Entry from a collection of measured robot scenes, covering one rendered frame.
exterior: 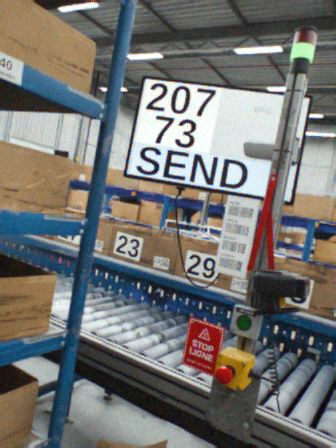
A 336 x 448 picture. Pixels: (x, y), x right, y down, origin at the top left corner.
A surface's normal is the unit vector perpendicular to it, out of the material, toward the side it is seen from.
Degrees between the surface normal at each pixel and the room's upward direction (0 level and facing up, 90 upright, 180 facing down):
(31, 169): 91
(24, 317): 91
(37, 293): 90
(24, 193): 91
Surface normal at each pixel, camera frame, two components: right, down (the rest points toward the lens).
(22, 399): 0.86, 0.18
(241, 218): -0.51, -0.04
